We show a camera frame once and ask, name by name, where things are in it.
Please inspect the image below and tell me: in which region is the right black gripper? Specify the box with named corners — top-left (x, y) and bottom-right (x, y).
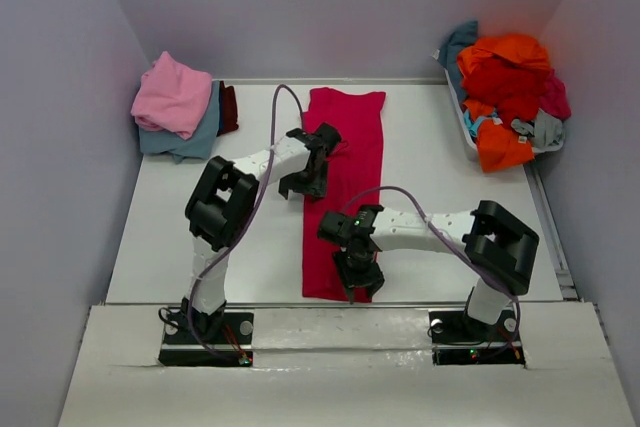
top-left (332, 245), bottom-right (385, 301)

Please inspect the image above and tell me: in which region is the magenta t shirt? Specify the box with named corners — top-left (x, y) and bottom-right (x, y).
top-left (539, 70), bottom-right (572, 121)
top-left (302, 87), bottom-right (386, 301)

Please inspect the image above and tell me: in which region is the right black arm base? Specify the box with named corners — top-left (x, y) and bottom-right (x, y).
top-left (427, 309), bottom-right (526, 366)

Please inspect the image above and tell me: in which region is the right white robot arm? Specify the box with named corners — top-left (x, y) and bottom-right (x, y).
top-left (317, 200), bottom-right (540, 339)

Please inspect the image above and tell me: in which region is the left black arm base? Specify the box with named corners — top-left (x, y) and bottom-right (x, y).
top-left (158, 307), bottom-right (254, 368)

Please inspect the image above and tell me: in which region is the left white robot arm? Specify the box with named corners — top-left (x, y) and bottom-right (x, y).
top-left (181, 123), bottom-right (342, 343)

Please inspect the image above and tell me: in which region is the dark red folded t shirt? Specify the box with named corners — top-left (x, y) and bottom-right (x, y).
top-left (217, 81), bottom-right (239, 136)

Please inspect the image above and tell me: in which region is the light blue folded t shirt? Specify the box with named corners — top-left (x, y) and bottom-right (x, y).
top-left (138, 82), bottom-right (220, 163)

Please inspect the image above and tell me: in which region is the pink folded t shirt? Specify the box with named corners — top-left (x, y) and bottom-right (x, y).
top-left (131, 51), bottom-right (213, 140)

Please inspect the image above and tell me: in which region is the orange t shirt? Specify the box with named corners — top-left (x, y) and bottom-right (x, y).
top-left (457, 34), bottom-right (551, 172)

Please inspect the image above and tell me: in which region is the teal blue t shirt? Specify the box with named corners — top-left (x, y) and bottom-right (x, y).
top-left (438, 20), bottom-right (479, 87)

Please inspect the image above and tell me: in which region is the grey t shirt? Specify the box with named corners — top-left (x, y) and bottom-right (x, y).
top-left (511, 110), bottom-right (565, 155)

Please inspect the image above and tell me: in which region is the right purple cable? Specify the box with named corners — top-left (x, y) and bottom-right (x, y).
top-left (339, 186), bottom-right (522, 362)

